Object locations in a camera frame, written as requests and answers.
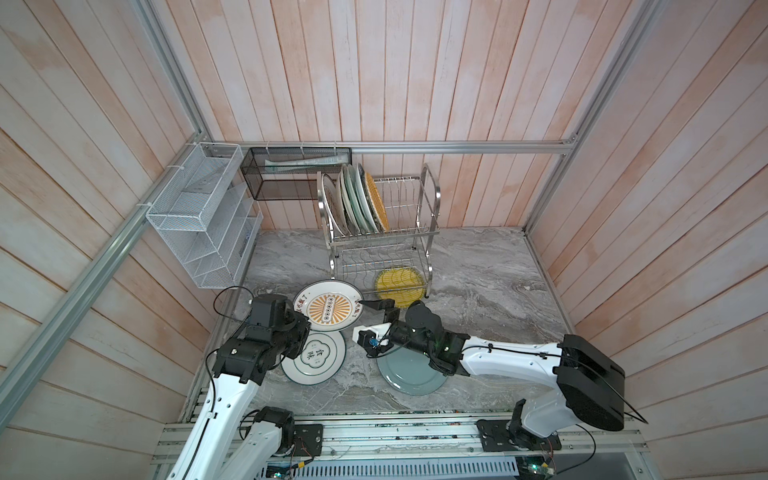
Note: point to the orange woven bamboo plate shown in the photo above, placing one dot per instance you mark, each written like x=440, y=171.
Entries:
x=377, y=202

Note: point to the white plate green clover outline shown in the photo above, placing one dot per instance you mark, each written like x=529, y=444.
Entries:
x=321, y=358

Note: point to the white plate dark lettered rim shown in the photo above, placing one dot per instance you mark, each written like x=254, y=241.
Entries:
x=367, y=198

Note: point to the yellow green woven plate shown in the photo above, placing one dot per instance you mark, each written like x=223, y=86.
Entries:
x=404, y=285

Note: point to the aluminium front rail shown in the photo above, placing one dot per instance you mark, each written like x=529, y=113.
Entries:
x=446, y=434

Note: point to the cream plate with red flowers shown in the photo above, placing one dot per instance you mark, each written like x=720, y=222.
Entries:
x=350, y=226

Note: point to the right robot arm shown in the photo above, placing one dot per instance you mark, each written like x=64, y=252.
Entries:
x=584, y=385

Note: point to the white wire mesh shelf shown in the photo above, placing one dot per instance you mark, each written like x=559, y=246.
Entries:
x=206, y=218

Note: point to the white plate orange sunburst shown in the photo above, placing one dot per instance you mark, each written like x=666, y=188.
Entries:
x=332, y=206

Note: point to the light green flower plate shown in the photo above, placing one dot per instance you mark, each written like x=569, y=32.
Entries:
x=363, y=225

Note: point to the stainless steel dish rack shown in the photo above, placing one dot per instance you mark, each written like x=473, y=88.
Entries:
x=412, y=203

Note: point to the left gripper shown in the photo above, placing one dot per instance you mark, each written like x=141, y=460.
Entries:
x=303, y=325

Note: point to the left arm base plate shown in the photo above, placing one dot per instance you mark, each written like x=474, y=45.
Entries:
x=303, y=440

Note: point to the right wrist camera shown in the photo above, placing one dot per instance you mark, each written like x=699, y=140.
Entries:
x=373, y=339

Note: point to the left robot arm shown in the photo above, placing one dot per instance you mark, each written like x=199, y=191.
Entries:
x=239, y=369

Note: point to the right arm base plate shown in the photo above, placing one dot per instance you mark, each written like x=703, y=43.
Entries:
x=503, y=436

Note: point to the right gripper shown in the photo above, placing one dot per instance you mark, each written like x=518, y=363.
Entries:
x=388, y=304

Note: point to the black wire wall basket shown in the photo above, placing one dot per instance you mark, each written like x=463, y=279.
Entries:
x=289, y=173

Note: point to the grey blue round plate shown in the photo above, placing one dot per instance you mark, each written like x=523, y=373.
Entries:
x=409, y=372

